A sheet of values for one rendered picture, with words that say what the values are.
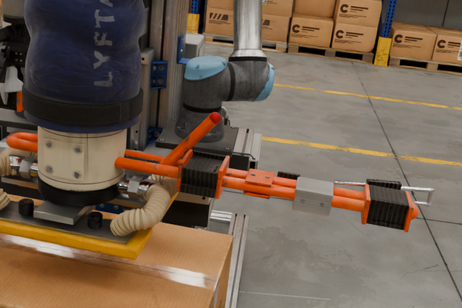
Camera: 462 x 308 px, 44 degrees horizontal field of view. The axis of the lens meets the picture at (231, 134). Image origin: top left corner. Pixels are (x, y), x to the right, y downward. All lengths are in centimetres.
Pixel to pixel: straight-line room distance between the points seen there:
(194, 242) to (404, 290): 193
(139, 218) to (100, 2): 39
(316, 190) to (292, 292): 186
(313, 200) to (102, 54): 46
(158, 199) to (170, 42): 82
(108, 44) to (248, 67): 73
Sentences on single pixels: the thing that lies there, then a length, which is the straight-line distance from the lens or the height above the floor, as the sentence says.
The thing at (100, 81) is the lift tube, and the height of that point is 136.
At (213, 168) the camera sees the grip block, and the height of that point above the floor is 120.
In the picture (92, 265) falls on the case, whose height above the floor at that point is 94.
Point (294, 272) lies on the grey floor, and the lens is 307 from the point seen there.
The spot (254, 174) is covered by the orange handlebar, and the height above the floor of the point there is 120.
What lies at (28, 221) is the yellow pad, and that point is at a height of 108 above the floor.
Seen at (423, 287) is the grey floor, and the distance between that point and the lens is 323.
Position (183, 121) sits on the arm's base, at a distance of 170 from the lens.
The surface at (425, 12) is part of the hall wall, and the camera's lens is 984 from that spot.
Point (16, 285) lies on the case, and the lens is 122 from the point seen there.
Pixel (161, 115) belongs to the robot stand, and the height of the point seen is 103.
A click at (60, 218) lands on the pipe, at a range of 112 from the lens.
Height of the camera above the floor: 164
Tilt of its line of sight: 20 degrees down
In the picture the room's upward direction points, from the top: 7 degrees clockwise
